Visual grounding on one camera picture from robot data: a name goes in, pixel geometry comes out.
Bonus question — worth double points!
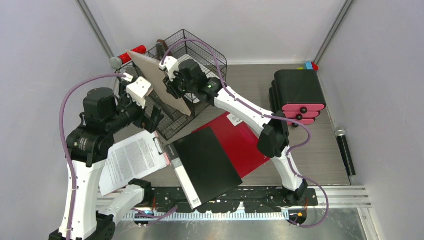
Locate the pink clipboard with paper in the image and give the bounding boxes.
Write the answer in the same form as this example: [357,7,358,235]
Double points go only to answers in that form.
[99,131,170,196]

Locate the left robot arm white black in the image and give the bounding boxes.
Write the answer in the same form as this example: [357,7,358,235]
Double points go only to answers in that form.
[49,87,164,240]

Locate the black pink drawer cabinet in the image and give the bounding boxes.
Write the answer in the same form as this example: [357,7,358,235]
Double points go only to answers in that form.
[268,69,327,125]

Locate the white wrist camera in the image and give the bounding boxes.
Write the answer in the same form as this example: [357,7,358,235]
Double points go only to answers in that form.
[126,76,154,109]
[159,56,180,82]

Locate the red glitter microphone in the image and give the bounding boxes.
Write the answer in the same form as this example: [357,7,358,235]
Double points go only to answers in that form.
[109,45,147,70]

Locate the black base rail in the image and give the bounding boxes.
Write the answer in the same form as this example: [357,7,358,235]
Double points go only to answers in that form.
[136,186,319,214]

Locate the black wire mesh organizer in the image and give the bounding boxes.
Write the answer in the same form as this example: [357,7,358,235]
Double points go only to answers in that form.
[109,29,227,140]

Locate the black clip file folder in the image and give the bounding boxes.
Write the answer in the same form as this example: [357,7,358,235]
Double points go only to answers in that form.
[164,127,243,210]

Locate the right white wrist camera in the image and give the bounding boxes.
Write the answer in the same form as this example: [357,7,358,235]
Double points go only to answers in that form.
[159,56,180,82]

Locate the brown object behind organizer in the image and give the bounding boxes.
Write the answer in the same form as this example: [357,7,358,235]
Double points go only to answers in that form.
[156,39,168,60]

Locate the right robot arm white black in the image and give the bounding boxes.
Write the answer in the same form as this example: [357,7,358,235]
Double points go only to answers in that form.
[159,57,308,205]

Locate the beige folder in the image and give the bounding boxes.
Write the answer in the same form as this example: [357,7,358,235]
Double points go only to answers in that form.
[127,50,192,116]

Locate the black microphone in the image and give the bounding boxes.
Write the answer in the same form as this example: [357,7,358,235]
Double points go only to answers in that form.
[334,129,356,176]

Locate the red notebook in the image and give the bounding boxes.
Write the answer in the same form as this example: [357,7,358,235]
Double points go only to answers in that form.
[195,112,270,178]

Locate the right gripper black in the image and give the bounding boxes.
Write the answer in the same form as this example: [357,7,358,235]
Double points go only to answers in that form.
[162,69,196,101]

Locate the colourful toy blocks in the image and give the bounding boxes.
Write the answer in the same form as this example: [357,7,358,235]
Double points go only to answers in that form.
[297,61,319,71]

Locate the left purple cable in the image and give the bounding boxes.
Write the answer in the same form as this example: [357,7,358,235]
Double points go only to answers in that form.
[58,73,135,240]

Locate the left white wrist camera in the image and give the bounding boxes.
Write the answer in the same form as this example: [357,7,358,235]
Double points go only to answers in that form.
[126,76,154,109]

